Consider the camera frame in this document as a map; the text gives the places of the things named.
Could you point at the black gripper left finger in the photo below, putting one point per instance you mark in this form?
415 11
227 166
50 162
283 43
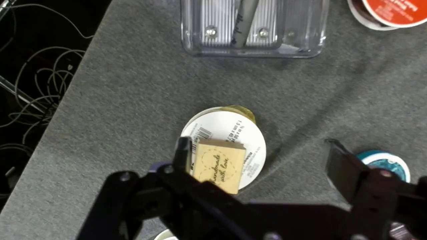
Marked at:
183 155

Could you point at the white spool gold ribbon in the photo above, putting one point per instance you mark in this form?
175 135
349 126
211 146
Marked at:
222 125

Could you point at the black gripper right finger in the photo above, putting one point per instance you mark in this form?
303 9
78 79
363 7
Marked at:
345 169

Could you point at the teal ribbon spool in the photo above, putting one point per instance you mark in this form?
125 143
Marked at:
387 162

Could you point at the grey table cloth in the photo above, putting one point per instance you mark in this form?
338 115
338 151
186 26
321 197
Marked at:
134 111

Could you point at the grey barrel pen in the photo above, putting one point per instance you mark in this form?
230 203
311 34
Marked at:
243 22

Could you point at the red ribbon spool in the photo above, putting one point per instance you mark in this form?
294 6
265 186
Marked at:
395 11

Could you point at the clear plastic pen box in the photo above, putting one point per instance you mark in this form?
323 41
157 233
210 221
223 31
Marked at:
294 27

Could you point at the wooden stamp block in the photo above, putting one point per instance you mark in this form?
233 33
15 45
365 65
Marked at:
221 165

